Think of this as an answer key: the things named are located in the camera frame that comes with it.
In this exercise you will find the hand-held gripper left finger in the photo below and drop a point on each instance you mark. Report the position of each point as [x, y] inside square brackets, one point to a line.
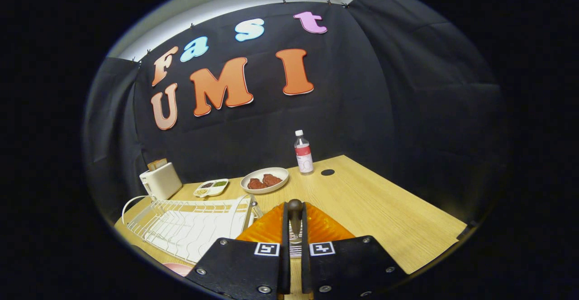
[285, 268]

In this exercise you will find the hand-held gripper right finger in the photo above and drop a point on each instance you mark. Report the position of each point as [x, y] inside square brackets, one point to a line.
[305, 268]

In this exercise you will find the pink plate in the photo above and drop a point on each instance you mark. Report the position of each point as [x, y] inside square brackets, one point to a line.
[178, 269]

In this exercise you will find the white round plate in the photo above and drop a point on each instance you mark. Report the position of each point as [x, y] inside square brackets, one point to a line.
[255, 173]

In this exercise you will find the white divided dish with beans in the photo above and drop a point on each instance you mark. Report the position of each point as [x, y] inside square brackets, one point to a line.
[212, 190]

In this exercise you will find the red meat piece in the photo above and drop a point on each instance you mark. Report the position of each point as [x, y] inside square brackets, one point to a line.
[272, 180]
[257, 184]

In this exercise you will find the clear bottle with red label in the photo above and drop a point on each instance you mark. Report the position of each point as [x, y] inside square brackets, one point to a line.
[304, 155]

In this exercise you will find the white toaster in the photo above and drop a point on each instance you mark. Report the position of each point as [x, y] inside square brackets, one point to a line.
[160, 182]

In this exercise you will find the toast bread slice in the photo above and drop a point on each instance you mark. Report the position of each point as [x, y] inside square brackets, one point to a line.
[153, 165]
[162, 163]

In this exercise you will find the black backdrop cloth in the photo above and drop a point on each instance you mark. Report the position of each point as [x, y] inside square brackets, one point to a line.
[362, 87]

